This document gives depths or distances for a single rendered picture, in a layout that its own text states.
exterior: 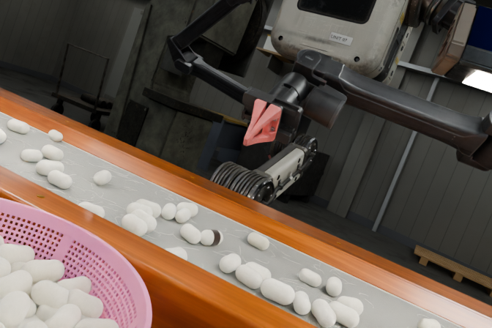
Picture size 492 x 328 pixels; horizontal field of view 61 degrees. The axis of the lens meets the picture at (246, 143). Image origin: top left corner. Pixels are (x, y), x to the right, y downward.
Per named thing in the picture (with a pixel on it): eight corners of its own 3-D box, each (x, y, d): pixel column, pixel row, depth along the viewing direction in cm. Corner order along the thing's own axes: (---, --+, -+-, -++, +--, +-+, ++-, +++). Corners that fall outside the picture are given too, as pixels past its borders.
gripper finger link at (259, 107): (276, 138, 61) (300, 107, 67) (234, 118, 63) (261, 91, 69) (269, 170, 65) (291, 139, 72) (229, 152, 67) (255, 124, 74)
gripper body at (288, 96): (299, 113, 66) (315, 92, 72) (244, 90, 69) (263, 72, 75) (291, 143, 71) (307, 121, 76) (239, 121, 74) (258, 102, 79)
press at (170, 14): (228, 195, 454) (310, -18, 437) (162, 195, 355) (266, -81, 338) (146, 153, 514) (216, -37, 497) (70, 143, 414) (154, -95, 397)
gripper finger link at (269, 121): (262, 131, 61) (287, 102, 68) (220, 113, 63) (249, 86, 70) (255, 164, 66) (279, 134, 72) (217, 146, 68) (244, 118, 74)
